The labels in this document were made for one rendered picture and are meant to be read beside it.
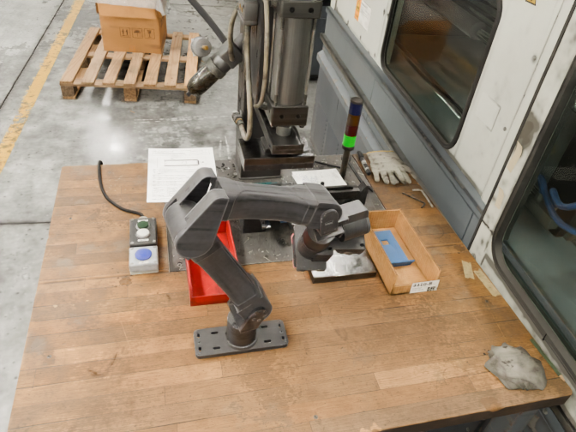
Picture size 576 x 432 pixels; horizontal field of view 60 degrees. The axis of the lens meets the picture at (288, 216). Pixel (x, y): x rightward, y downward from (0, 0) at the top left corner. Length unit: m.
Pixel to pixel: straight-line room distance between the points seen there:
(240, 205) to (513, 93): 0.91
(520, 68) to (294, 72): 0.62
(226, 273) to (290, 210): 0.16
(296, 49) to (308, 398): 0.73
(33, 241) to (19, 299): 0.40
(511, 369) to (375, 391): 0.31
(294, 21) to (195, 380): 0.76
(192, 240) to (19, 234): 2.16
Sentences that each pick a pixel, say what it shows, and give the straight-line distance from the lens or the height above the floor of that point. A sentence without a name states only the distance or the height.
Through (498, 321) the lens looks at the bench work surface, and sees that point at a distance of 1.32.
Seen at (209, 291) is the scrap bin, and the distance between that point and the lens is 1.21.
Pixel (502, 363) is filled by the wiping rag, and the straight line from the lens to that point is 1.22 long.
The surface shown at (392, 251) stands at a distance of 1.38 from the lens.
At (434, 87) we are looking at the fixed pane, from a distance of 1.89.
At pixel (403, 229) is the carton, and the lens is 1.42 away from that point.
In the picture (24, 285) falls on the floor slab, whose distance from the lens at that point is 2.62.
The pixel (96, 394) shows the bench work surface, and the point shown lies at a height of 0.90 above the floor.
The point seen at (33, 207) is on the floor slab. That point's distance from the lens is 3.07.
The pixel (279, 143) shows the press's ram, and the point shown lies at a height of 1.18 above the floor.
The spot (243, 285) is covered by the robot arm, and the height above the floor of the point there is 1.10.
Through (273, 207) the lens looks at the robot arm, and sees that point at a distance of 0.84.
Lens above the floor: 1.79
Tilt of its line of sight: 38 degrees down
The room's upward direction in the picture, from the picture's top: 7 degrees clockwise
